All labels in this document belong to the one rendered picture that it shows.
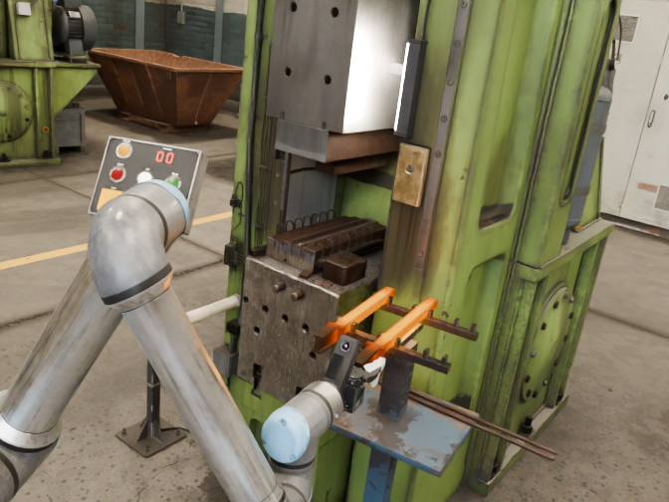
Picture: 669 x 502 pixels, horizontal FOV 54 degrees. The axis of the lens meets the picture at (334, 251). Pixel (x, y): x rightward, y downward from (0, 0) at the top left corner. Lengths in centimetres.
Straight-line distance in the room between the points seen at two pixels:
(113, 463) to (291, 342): 95
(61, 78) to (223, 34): 422
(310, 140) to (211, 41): 907
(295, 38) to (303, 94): 16
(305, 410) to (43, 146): 581
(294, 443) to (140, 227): 48
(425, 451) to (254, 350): 78
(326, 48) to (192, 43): 944
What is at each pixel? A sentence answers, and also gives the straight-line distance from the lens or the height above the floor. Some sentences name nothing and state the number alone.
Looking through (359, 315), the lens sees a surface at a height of 98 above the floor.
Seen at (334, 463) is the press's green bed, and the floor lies 24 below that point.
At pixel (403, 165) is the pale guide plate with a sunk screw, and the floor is 129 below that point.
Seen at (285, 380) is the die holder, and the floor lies 55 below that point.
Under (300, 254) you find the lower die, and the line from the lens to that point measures 206.
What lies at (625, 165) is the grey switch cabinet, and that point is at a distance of 702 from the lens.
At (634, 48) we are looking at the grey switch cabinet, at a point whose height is 168.
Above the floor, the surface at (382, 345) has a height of 98.
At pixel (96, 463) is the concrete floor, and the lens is 274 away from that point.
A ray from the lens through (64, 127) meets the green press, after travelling 727.
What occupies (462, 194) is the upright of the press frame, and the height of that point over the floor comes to 125.
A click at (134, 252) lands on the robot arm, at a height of 132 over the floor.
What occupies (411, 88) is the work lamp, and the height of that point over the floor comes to 151.
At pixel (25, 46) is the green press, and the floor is 107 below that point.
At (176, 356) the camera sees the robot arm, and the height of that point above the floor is 116.
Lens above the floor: 169
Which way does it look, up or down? 20 degrees down
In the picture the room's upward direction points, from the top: 7 degrees clockwise
